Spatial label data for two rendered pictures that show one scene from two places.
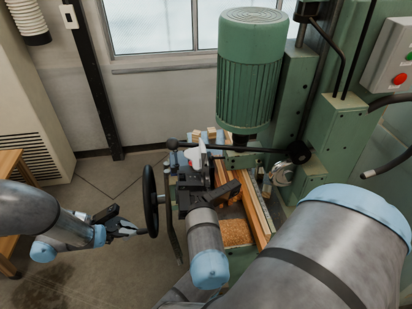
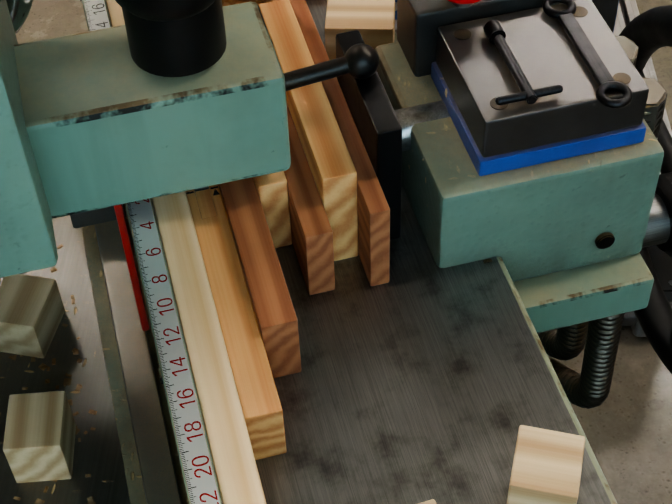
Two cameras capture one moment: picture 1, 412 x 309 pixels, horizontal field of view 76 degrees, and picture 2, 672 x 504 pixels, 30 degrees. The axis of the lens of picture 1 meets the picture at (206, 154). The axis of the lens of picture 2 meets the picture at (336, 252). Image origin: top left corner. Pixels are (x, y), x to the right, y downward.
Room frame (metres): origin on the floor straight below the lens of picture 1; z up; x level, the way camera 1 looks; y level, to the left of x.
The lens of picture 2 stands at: (1.24, -0.08, 1.46)
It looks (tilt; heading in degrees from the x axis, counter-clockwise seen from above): 49 degrees down; 176
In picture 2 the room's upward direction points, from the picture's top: 2 degrees counter-clockwise
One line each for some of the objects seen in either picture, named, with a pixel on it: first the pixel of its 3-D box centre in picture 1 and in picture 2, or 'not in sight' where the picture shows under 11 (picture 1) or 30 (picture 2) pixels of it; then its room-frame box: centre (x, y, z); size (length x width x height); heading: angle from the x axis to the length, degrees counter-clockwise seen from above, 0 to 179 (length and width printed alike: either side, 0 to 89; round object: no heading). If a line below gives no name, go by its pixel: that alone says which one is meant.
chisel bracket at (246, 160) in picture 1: (243, 157); (153, 116); (0.71, -0.14, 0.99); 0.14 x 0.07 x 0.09; 99
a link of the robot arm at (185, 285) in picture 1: (201, 281); not in sight; (0.26, 0.01, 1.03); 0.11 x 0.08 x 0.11; 138
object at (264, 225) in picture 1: (241, 169); (170, 207); (0.72, -0.14, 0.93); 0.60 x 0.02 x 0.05; 9
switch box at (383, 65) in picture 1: (398, 56); not in sight; (0.62, -0.46, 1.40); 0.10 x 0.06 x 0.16; 99
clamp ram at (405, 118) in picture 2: (202, 168); (416, 126); (0.70, 0.01, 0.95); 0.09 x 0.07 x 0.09; 9
